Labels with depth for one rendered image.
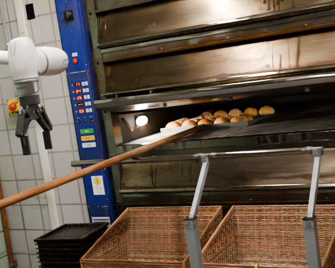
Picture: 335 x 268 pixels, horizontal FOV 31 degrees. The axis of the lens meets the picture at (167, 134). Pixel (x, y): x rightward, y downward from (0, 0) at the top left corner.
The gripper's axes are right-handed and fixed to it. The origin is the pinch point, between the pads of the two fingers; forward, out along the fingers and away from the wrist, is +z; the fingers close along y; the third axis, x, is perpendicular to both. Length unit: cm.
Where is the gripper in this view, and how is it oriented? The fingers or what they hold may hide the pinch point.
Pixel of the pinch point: (38, 149)
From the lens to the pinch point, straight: 229.0
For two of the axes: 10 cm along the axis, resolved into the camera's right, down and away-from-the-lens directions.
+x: 9.0, -1.0, -4.1
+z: 1.5, 9.9, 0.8
